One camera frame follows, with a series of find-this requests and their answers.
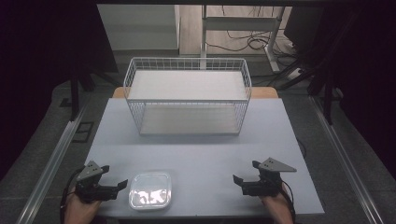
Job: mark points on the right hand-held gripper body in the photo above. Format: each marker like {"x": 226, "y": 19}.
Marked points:
{"x": 264, "y": 188}

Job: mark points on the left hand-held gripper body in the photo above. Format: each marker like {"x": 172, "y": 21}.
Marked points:
{"x": 93, "y": 190}

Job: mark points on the clear plastic lidded container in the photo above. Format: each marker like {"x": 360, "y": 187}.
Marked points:
{"x": 150, "y": 190}

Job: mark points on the person's right hand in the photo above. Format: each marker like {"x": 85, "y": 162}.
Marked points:
{"x": 277, "y": 209}

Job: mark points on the person's left hand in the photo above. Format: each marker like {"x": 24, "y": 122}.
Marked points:
{"x": 79, "y": 211}

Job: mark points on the light wooden table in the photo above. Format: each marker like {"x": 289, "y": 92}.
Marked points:
{"x": 264, "y": 92}

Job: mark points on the black stand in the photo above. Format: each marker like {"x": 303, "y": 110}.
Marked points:
{"x": 74, "y": 99}
{"x": 327, "y": 99}

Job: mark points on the white power strip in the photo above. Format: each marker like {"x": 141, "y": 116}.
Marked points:
{"x": 294, "y": 73}

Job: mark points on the black curtain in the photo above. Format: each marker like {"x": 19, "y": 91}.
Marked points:
{"x": 364, "y": 68}
{"x": 40, "y": 68}

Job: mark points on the black floor socket frame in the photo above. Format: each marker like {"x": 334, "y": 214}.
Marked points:
{"x": 83, "y": 132}

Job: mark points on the aluminium rail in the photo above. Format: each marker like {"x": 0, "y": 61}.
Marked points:
{"x": 53, "y": 161}
{"x": 345, "y": 158}

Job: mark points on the white metal desk frame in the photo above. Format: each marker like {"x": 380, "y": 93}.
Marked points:
{"x": 239, "y": 23}

